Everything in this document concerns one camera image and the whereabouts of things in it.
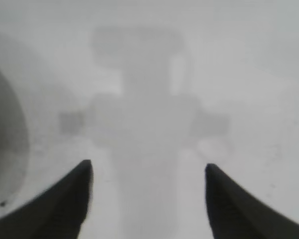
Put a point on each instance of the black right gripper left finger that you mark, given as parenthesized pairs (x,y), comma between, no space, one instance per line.
(57,211)

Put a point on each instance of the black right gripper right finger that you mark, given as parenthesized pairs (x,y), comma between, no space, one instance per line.
(239,214)

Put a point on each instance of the stainless steel mixing bowl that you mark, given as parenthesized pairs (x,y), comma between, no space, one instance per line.
(7,129)

